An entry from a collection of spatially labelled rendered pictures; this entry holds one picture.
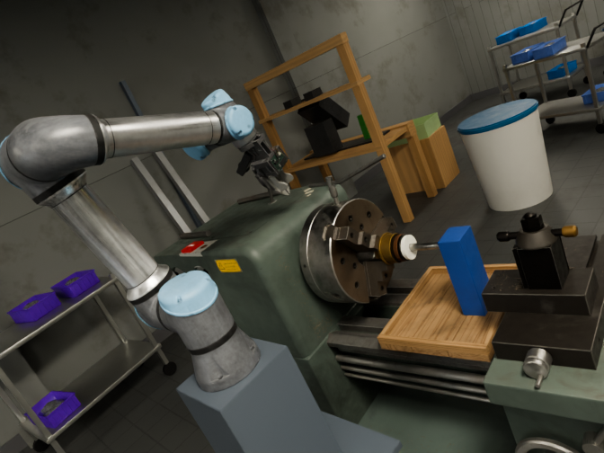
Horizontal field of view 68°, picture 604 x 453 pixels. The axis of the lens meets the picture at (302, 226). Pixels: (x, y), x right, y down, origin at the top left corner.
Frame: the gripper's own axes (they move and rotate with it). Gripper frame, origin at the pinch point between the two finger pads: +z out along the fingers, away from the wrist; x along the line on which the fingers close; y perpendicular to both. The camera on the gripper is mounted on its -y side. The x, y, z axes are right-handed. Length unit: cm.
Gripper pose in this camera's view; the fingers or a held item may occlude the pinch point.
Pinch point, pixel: (284, 191)
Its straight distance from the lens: 136.2
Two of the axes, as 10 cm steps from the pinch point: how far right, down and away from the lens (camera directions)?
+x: 4.3, -7.4, 5.2
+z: 5.7, 6.7, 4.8
